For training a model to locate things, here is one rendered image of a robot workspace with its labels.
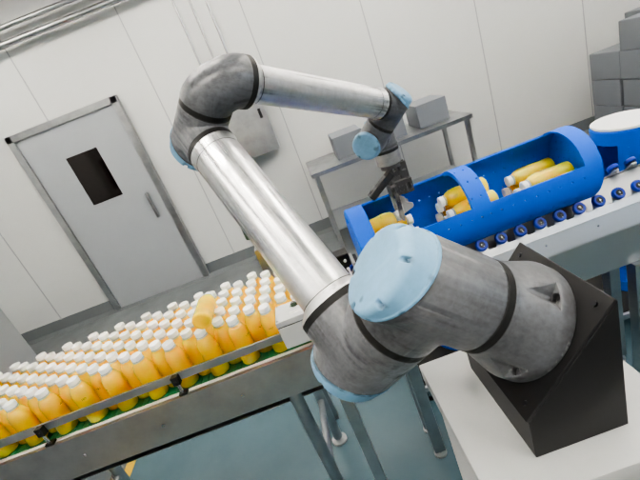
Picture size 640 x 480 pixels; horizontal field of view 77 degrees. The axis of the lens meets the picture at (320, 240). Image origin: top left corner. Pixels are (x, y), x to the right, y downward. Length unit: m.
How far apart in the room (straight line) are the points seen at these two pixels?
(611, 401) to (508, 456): 0.17
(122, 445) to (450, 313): 1.40
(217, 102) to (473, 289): 0.62
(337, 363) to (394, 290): 0.21
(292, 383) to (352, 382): 0.82
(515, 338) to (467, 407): 0.23
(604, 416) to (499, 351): 0.19
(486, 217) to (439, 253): 0.95
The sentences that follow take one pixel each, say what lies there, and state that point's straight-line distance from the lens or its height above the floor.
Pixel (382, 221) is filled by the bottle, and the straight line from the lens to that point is 1.48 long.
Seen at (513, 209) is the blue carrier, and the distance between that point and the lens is 1.54.
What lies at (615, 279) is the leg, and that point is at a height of 0.48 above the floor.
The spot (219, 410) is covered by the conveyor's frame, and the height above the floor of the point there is 0.79.
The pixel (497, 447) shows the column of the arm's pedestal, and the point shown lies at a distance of 0.77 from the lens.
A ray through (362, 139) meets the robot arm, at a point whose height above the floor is 1.48.
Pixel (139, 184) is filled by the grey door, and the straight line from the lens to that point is 4.92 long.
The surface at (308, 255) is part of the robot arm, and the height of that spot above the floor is 1.43.
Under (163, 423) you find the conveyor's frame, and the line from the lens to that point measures 1.65.
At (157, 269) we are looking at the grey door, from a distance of 5.21.
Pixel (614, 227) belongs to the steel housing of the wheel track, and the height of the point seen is 0.86.
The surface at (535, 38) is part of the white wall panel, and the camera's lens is 5.46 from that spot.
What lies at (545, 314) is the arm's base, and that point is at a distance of 0.64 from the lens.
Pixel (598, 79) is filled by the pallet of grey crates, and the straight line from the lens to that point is 5.27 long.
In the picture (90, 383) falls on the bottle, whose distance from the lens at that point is 1.70.
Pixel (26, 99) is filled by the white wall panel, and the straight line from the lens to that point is 5.26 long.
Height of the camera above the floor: 1.71
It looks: 21 degrees down
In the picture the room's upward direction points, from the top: 21 degrees counter-clockwise
